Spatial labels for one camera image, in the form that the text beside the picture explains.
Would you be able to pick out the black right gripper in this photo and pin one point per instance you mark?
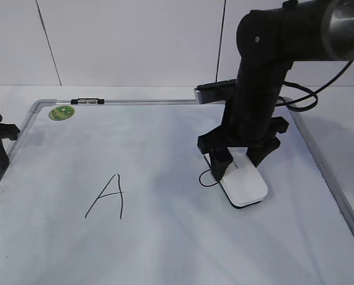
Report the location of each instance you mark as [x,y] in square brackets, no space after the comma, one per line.
[259,138]

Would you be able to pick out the white whiteboard eraser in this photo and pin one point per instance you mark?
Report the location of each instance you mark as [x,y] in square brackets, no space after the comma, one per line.
[242,183]

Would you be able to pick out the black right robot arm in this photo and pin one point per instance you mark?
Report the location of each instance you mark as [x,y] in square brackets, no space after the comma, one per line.
[269,43]

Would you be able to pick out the round green magnet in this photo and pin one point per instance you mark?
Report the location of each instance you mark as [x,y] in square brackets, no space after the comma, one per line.
[61,113]

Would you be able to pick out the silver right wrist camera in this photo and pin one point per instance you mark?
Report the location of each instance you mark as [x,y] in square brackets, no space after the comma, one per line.
[215,92]

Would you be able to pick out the white whiteboard with grey frame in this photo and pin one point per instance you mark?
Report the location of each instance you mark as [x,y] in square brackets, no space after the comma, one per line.
[120,194]

